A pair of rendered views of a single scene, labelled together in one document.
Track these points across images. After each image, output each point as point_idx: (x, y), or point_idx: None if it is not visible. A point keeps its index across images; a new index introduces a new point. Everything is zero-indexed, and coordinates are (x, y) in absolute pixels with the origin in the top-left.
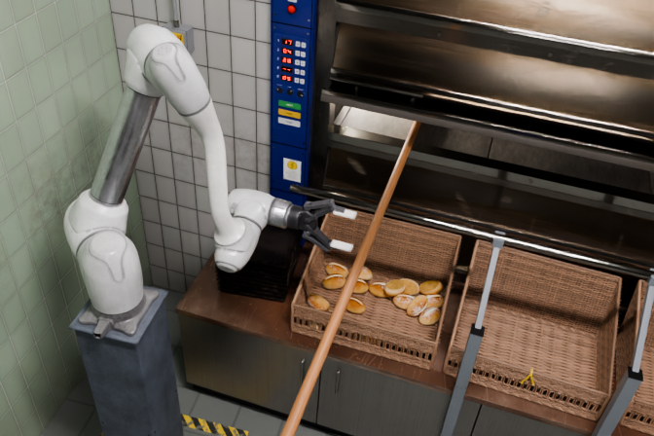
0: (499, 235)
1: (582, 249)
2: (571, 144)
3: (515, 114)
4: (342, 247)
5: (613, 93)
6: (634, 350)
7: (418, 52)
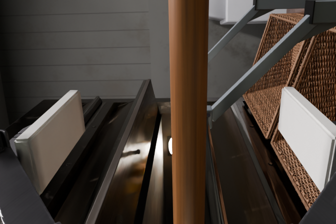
0: None
1: (256, 163)
2: (106, 165)
3: None
4: (298, 108)
5: (81, 189)
6: (245, 23)
7: None
